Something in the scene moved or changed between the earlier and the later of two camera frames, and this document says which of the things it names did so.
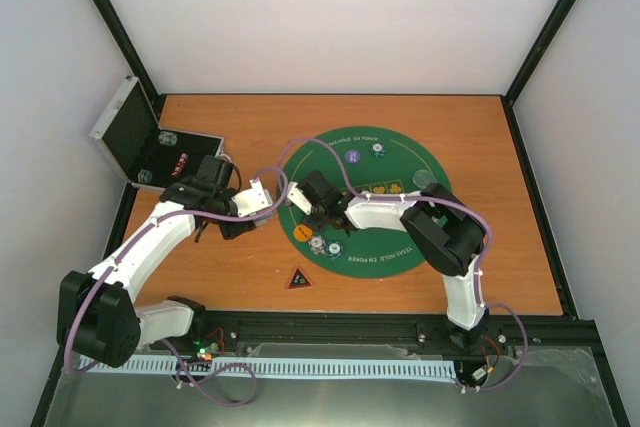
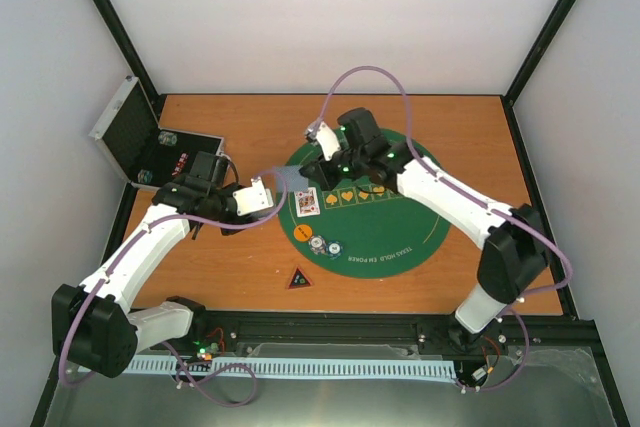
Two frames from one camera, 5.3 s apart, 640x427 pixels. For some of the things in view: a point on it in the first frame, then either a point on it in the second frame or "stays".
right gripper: (315, 226) to (321, 175)
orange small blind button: (303, 232) stays
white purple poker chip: (317, 245) stays
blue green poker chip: (334, 249) stays
